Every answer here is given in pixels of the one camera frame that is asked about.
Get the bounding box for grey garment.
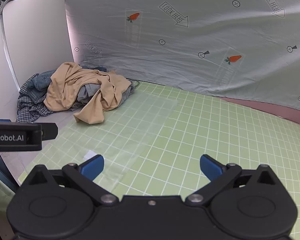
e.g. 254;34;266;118
72;66;140;109

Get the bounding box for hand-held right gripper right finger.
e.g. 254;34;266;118
186;154;278;207

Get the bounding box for clear plastic sheet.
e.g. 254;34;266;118
65;92;178;189

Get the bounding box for white board panel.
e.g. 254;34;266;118
2;0;75;90

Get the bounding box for grey carrot-print bedsheet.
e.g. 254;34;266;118
20;0;300;117

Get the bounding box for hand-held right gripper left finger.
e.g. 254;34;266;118
27;154;119;207

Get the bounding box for dark plaid shirt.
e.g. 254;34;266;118
15;90;55;123

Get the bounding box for beige garment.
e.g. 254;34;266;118
44;62;132;125

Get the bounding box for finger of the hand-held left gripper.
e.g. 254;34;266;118
41;123;58;140

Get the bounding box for green striped bed sheet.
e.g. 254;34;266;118
17;80;300;240

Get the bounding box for blue denim jeans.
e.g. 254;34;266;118
20;70;58;103

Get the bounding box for green cloth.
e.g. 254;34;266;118
0;172;15;218

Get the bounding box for mauve cloth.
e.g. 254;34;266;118
220;96;300;128

